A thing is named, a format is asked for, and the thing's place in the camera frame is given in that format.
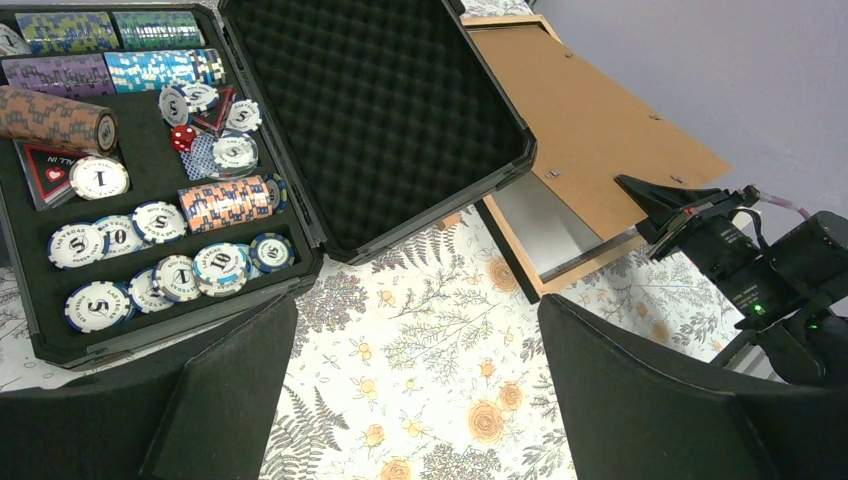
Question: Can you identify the brown frame backing board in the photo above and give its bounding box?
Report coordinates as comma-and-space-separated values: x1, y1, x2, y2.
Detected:
471, 26, 731, 240

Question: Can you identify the black poker chip case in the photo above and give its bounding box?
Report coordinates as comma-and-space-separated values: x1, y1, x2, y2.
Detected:
1, 1, 536, 369

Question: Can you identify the wooden picture frame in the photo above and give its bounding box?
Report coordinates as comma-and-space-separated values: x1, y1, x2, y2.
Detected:
462, 15, 644, 303

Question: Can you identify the landscape photo print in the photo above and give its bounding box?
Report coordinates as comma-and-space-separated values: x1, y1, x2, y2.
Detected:
484, 173, 644, 294

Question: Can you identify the orange poker chip stack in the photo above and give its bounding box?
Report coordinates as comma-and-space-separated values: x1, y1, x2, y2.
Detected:
178, 174, 289, 234

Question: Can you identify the brown poker chip stack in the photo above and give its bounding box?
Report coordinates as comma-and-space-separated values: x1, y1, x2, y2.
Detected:
1, 85, 118, 153

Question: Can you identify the floral tablecloth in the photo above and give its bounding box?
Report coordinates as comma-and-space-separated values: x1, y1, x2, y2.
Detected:
0, 0, 783, 480

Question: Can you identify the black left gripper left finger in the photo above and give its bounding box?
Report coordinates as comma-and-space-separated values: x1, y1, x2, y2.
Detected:
1, 297, 298, 479

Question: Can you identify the red die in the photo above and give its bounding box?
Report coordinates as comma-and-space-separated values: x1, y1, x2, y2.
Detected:
171, 125, 198, 152

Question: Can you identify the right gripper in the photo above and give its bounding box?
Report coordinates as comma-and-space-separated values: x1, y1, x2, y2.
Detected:
615, 174, 803, 328

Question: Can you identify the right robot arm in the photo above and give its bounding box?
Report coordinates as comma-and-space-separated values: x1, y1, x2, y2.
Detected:
615, 175, 847, 387

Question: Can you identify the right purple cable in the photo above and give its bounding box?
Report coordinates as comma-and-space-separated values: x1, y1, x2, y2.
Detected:
758, 188, 813, 221

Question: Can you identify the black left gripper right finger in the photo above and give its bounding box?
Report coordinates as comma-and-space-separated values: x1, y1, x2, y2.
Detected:
537, 294, 847, 479

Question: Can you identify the small wooden block right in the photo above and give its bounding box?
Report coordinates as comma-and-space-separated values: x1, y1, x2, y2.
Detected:
436, 213, 462, 231

